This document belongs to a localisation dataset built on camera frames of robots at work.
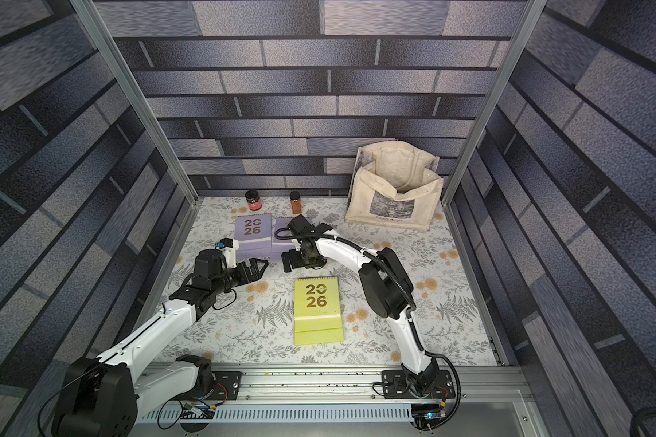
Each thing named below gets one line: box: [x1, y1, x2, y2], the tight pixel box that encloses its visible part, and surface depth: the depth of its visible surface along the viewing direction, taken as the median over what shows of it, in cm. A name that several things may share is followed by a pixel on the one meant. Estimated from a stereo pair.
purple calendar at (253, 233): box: [234, 213, 273, 260], surface depth 111 cm
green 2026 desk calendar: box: [293, 275, 345, 346], surface depth 86 cm
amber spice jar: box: [289, 190, 303, 215], surface depth 112 cm
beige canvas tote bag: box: [345, 140, 444, 231], surface depth 102 cm
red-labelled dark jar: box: [245, 189, 263, 212], surface depth 116 cm
